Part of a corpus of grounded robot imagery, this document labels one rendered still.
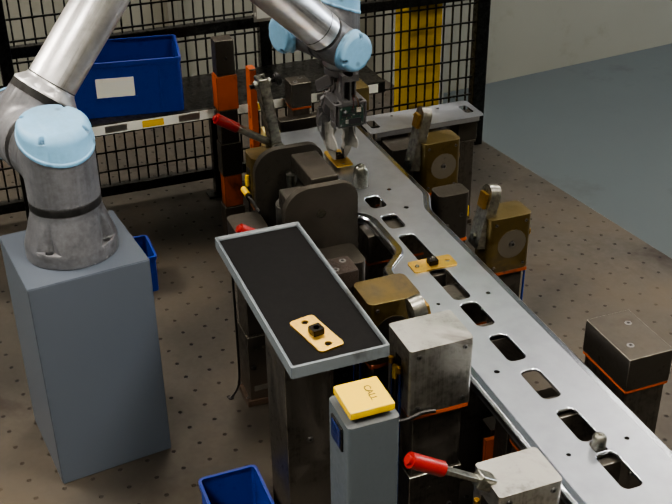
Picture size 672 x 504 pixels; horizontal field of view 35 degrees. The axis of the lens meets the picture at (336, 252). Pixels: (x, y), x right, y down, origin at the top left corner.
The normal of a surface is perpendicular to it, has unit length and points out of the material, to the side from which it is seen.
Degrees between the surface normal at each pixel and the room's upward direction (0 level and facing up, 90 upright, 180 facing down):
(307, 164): 0
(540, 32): 90
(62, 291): 90
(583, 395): 0
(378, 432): 90
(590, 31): 90
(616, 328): 0
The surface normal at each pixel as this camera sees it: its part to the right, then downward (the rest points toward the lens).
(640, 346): -0.01, -0.86
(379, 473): 0.36, 0.47
